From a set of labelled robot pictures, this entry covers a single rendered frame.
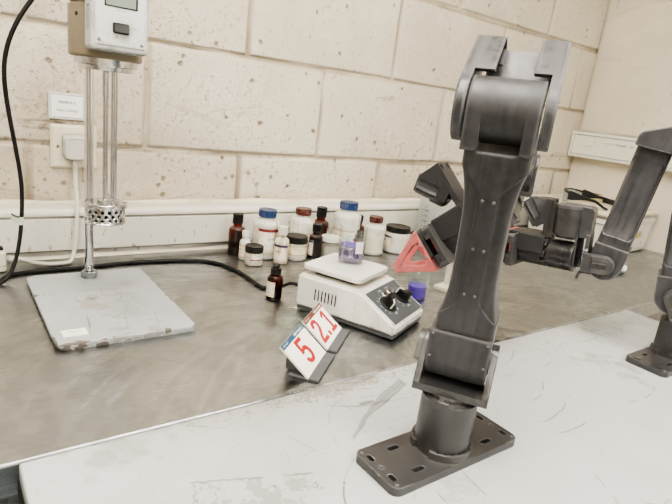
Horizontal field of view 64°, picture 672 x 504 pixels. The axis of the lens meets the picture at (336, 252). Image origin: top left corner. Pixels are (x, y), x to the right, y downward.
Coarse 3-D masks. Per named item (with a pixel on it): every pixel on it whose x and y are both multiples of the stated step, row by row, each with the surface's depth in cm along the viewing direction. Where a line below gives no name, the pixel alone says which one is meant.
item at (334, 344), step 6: (312, 330) 84; (336, 330) 90; (342, 330) 91; (348, 330) 92; (312, 336) 85; (336, 336) 89; (342, 336) 89; (318, 342) 85; (330, 342) 86; (336, 342) 86; (342, 342) 87; (324, 348) 84; (330, 348) 84; (336, 348) 84
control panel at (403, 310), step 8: (392, 280) 101; (376, 288) 95; (384, 288) 97; (392, 288) 99; (368, 296) 92; (376, 296) 93; (384, 296) 95; (376, 304) 91; (400, 304) 96; (408, 304) 97; (416, 304) 99; (384, 312) 91; (392, 312) 92; (400, 312) 94; (408, 312) 95; (392, 320) 90; (400, 320) 92
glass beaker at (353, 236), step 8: (344, 224) 98; (352, 224) 102; (360, 224) 102; (344, 232) 98; (352, 232) 97; (360, 232) 98; (344, 240) 98; (352, 240) 98; (360, 240) 98; (344, 248) 99; (352, 248) 98; (360, 248) 99; (344, 256) 99; (352, 256) 98; (360, 256) 99; (344, 264) 99; (352, 264) 99; (360, 264) 100
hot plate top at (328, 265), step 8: (328, 256) 103; (336, 256) 104; (304, 264) 97; (312, 264) 97; (320, 264) 98; (328, 264) 98; (336, 264) 99; (368, 264) 101; (376, 264) 102; (320, 272) 95; (328, 272) 94; (336, 272) 94; (344, 272) 95; (352, 272) 95; (360, 272) 96; (368, 272) 96; (376, 272) 97; (384, 272) 100; (352, 280) 92; (360, 280) 92; (368, 280) 94
